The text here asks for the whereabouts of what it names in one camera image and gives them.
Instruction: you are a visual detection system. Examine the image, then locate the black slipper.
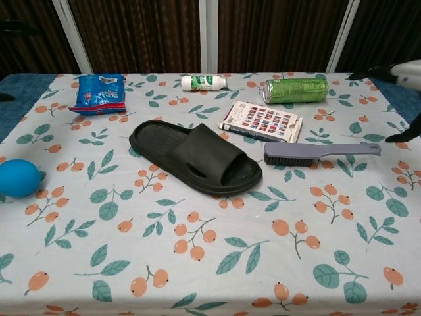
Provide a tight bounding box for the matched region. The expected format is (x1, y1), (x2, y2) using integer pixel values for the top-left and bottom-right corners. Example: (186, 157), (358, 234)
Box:
(128, 119), (264, 198)

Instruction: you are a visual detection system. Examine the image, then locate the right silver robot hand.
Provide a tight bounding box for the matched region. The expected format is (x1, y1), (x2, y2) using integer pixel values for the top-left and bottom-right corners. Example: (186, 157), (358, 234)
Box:
(348, 59), (421, 143)

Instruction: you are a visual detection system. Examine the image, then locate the white green label bottle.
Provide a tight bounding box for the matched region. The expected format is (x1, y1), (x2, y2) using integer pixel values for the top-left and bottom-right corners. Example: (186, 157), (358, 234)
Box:
(180, 74), (228, 92)

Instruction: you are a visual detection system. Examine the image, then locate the blue snack bag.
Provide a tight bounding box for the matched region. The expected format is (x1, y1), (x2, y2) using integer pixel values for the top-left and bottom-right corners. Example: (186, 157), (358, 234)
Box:
(68, 74), (128, 116)

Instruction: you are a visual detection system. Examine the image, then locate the green drink can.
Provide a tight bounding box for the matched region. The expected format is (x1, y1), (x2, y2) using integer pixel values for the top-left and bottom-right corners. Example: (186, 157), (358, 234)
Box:
(262, 78), (330, 105)

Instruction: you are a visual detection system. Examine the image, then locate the floral tablecloth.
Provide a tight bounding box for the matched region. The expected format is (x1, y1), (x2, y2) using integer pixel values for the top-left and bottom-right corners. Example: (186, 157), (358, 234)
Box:
(0, 72), (421, 316)

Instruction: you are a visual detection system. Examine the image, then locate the brown folding screen panel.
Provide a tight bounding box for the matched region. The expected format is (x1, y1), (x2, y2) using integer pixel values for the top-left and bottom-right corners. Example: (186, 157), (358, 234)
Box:
(209, 0), (360, 74)
(0, 0), (93, 78)
(335, 0), (421, 75)
(67, 0), (211, 75)

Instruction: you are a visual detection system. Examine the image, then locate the white printed card box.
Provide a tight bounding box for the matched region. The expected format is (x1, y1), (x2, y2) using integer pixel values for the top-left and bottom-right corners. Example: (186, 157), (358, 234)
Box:
(218, 101), (303, 144)

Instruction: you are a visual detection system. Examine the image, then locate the blue ball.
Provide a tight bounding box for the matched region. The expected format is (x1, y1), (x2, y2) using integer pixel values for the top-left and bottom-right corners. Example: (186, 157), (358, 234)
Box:
(0, 159), (42, 198)

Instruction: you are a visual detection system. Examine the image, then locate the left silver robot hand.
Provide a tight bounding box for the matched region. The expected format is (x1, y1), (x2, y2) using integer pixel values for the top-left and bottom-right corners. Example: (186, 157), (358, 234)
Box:
(0, 18), (37, 102)

